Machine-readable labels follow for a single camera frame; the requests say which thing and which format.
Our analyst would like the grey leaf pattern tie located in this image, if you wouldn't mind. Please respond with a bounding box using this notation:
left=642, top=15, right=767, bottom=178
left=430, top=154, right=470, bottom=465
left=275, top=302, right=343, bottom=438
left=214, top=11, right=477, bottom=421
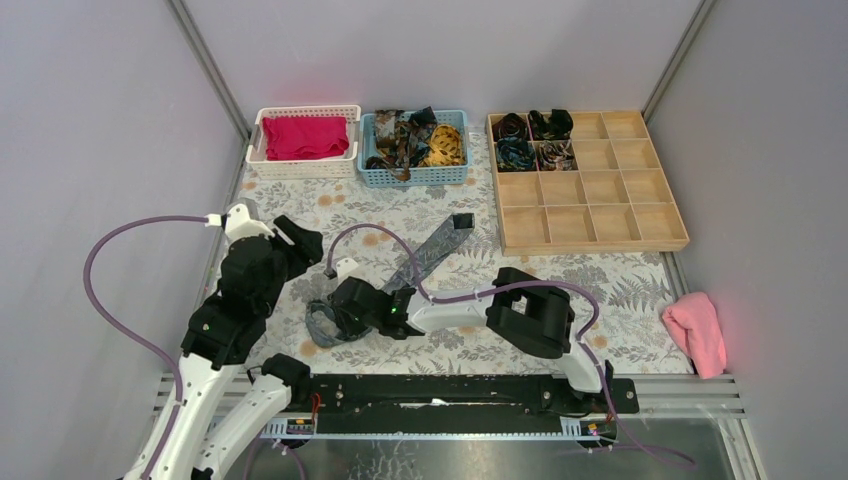
left=305, top=212, right=475, bottom=348

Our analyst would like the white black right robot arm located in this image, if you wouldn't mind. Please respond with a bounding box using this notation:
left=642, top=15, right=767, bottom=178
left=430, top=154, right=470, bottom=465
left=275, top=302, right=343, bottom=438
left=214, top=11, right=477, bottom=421
left=329, top=267, right=614, bottom=412

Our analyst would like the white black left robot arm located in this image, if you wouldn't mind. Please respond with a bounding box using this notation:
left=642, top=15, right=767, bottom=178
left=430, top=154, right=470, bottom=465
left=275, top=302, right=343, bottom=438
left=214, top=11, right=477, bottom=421
left=125, top=213, right=323, bottom=479

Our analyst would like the floral tablecloth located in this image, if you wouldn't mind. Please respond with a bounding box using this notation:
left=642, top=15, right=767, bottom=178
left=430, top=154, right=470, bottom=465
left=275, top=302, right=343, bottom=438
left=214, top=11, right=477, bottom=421
left=192, top=135, right=694, bottom=376

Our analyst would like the white plastic basket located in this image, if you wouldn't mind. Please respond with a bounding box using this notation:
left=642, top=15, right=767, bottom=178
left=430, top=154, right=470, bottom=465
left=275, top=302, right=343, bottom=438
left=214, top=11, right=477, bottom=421
left=245, top=105, right=361, bottom=180

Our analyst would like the magenta cloth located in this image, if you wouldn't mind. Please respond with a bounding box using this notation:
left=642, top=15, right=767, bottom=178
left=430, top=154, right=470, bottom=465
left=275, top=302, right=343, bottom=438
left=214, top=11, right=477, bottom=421
left=261, top=116, right=350, bottom=161

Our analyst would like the orange floral tie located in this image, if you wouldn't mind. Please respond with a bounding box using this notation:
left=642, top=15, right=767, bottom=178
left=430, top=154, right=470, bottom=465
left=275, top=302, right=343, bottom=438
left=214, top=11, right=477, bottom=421
left=365, top=110, right=411, bottom=182

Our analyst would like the light blue plastic basket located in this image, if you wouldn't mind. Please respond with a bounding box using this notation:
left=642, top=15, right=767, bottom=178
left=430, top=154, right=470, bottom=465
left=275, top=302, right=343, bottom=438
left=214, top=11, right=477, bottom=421
left=357, top=109, right=472, bottom=188

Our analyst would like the yellow patterned tie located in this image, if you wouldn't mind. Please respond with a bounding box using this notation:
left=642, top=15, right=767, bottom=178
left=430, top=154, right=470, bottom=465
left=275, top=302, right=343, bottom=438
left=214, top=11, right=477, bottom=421
left=421, top=124, right=466, bottom=167

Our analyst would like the dark navy red tie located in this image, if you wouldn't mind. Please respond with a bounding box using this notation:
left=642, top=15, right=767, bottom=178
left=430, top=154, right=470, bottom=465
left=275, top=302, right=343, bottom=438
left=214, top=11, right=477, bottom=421
left=398, top=107, right=438, bottom=168

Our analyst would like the rolled navy blue tie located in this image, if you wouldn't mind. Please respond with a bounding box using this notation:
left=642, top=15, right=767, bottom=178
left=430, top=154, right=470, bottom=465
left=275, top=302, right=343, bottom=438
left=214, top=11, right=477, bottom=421
left=496, top=137, right=537, bottom=172

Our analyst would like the rolled dark red tie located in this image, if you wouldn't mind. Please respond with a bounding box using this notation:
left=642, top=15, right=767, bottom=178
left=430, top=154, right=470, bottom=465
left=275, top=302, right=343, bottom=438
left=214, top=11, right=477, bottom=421
left=492, top=113, right=529, bottom=141

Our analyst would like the rolled multicolour tie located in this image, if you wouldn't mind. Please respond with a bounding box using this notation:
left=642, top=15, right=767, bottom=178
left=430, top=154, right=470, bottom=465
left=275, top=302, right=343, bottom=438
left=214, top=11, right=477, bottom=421
left=536, top=140, right=576, bottom=171

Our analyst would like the rolled black tie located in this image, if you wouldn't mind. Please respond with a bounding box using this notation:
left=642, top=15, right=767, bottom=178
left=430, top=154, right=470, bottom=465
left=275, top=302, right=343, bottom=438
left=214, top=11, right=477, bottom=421
left=528, top=109, right=574, bottom=141

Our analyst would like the wooden compartment tray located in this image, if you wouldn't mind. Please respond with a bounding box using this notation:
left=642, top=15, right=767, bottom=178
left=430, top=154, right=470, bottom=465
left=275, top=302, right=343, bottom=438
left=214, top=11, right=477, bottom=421
left=486, top=110, right=690, bottom=256

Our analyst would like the pink cloth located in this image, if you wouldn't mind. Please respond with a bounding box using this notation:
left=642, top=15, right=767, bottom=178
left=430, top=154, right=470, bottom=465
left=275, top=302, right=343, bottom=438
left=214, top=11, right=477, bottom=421
left=662, top=292, right=727, bottom=379

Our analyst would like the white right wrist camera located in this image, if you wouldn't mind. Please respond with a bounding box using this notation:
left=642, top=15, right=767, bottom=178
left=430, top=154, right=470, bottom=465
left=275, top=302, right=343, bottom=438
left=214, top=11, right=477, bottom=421
left=324, top=257, right=360, bottom=283

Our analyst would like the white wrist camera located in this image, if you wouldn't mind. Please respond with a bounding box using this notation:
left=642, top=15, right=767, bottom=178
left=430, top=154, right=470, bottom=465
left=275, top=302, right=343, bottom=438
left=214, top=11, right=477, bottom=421
left=324, top=257, right=360, bottom=283
left=205, top=199, right=274, bottom=243

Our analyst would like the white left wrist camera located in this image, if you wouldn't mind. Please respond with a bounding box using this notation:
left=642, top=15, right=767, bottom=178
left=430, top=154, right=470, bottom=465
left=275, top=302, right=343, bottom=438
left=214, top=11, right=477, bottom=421
left=205, top=199, right=274, bottom=243

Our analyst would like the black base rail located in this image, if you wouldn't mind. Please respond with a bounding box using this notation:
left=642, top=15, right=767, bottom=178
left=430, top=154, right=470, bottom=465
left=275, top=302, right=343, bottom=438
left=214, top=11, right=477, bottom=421
left=266, top=374, right=640, bottom=438

